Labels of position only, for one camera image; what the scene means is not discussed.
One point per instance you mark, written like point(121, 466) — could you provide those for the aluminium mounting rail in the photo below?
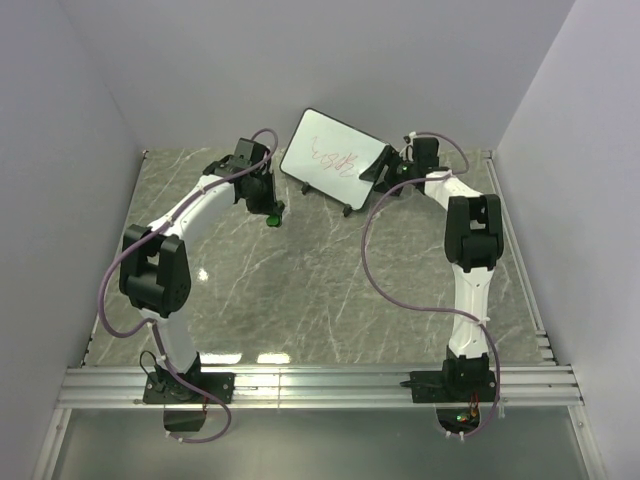
point(312, 387)

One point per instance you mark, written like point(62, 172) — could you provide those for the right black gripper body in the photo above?
point(400, 172)

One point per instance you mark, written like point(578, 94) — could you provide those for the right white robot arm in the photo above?
point(473, 245)

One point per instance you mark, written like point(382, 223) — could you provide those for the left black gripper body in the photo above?
point(263, 198)

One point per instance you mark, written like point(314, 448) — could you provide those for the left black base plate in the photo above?
point(163, 389)

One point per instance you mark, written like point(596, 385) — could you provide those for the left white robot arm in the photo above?
point(155, 273)

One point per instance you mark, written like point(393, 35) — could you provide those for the green whiteboard eraser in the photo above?
point(275, 217)

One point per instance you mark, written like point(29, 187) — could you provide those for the small whiteboard black frame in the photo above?
point(328, 155)

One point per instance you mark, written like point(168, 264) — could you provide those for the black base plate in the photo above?
point(163, 389)
point(439, 387)

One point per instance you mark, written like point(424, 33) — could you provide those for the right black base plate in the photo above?
point(439, 387)

